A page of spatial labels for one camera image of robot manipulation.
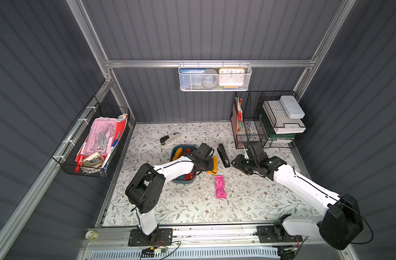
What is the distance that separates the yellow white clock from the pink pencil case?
602mm

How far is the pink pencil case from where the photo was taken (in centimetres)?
70

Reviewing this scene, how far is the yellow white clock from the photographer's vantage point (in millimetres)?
891
